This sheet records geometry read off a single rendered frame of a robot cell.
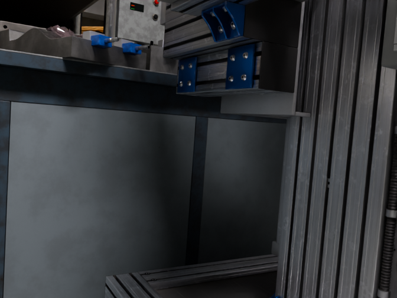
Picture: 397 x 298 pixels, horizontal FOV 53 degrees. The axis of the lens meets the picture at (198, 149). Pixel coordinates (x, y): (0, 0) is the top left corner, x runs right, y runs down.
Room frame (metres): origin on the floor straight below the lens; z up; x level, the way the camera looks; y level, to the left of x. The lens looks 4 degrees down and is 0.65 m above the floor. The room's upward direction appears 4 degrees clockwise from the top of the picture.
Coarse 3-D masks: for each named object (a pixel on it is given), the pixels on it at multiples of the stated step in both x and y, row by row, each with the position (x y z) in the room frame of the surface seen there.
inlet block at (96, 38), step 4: (84, 32) 1.12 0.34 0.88; (88, 32) 1.11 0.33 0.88; (92, 32) 1.11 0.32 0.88; (96, 32) 1.12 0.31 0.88; (84, 36) 1.12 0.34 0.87; (88, 36) 1.11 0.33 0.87; (92, 36) 1.10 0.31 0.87; (96, 36) 1.09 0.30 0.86; (100, 36) 1.09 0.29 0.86; (104, 36) 1.09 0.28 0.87; (92, 40) 1.10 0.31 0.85; (96, 40) 1.09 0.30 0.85; (100, 40) 1.09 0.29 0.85; (104, 40) 1.09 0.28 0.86; (108, 40) 1.08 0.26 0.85; (112, 40) 1.07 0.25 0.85; (116, 40) 1.06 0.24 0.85; (92, 44) 1.10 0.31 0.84; (96, 44) 1.09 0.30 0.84; (100, 44) 1.09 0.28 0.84; (104, 44) 1.10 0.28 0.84; (108, 44) 1.11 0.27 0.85
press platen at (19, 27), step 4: (0, 24) 1.79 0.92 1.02; (4, 24) 1.80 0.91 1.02; (8, 24) 1.81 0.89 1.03; (12, 24) 1.82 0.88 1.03; (16, 24) 1.82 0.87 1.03; (20, 24) 1.83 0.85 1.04; (0, 28) 1.79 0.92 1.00; (4, 28) 1.80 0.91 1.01; (8, 28) 1.81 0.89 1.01; (12, 28) 1.82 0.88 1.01; (16, 28) 1.82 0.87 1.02; (20, 28) 1.83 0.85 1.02; (24, 28) 1.84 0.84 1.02; (28, 28) 1.85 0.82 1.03; (40, 28) 1.88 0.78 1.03; (44, 28) 1.89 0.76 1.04; (24, 32) 1.84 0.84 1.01
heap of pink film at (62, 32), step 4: (48, 28) 1.24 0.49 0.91; (52, 28) 1.23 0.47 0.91; (56, 28) 1.22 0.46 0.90; (60, 28) 1.23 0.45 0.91; (64, 28) 1.24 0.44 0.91; (56, 32) 1.22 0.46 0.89; (60, 32) 1.21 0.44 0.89; (64, 32) 1.22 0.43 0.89; (68, 32) 1.23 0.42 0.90; (72, 32) 1.25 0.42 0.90; (60, 36) 1.20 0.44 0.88; (64, 36) 1.21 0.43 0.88; (68, 36) 1.20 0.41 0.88; (76, 36) 1.34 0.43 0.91; (80, 36) 1.34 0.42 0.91
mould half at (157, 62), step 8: (152, 48) 1.30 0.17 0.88; (160, 48) 1.32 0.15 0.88; (152, 56) 1.30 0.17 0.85; (160, 56) 1.32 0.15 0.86; (152, 64) 1.30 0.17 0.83; (160, 64) 1.32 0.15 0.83; (168, 64) 1.34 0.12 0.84; (176, 64) 1.35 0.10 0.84; (168, 72) 1.34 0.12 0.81; (176, 72) 1.35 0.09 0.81
